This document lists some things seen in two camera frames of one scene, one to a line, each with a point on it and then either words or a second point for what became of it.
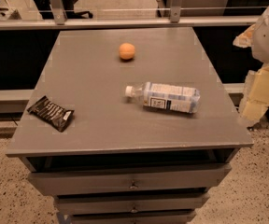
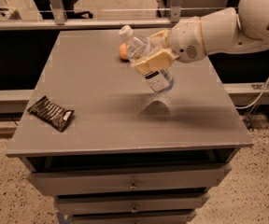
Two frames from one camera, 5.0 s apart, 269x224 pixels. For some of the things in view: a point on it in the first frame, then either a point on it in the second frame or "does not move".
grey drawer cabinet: [128, 126] does not move
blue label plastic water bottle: [170, 96] → [160, 79]
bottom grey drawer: [135, 218] does not move
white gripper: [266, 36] → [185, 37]
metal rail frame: [60, 20] does not move
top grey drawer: [182, 178] does not move
